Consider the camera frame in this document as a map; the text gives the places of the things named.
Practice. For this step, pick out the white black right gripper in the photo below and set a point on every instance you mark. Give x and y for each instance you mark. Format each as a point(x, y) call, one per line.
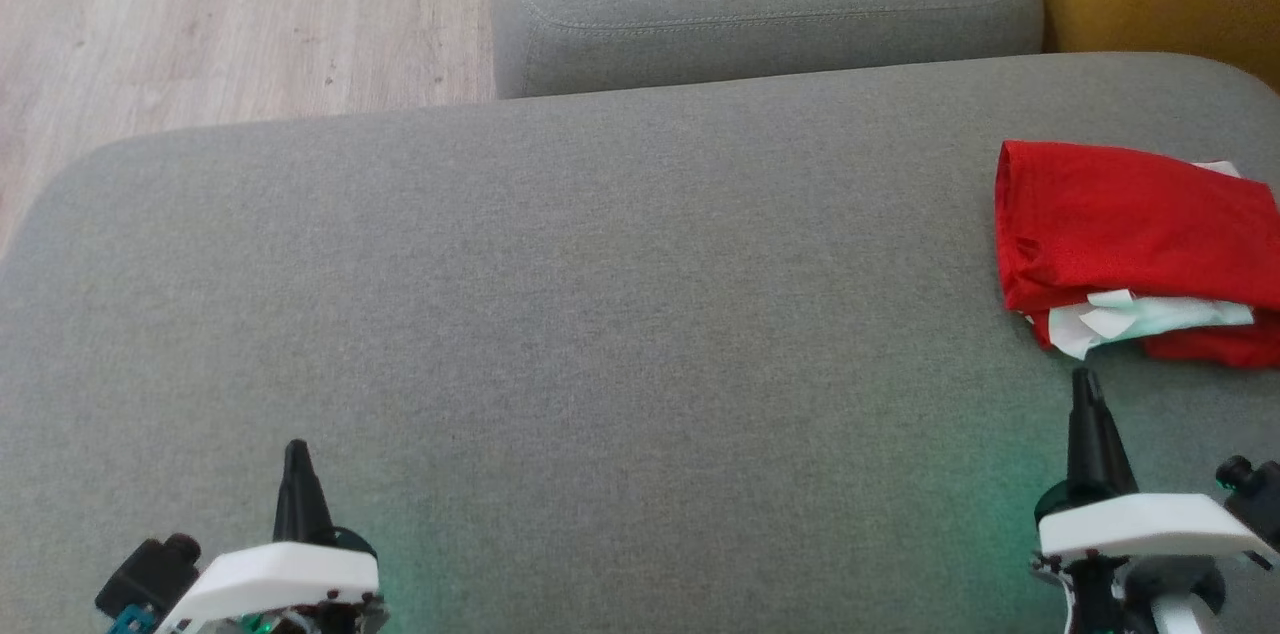
point(1140, 524)

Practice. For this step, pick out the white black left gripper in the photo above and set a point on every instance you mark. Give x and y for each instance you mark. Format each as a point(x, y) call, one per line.
point(280, 584)

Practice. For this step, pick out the red basketball shorts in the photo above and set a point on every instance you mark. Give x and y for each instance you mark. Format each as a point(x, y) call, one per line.
point(1230, 350)

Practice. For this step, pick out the red white basketball jersey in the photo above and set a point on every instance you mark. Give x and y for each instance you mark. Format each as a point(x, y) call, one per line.
point(1130, 214)

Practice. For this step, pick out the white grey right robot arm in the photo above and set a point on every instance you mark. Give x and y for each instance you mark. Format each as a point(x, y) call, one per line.
point(1172, 620)

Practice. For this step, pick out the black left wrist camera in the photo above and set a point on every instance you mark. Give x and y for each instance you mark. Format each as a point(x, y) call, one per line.
point(150, 574)

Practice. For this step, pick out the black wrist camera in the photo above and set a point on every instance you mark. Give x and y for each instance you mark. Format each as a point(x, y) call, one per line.
point(1255, 499)
point(150, 574)

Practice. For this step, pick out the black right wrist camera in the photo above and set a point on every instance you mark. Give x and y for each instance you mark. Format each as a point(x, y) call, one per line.
point(1255, 499)

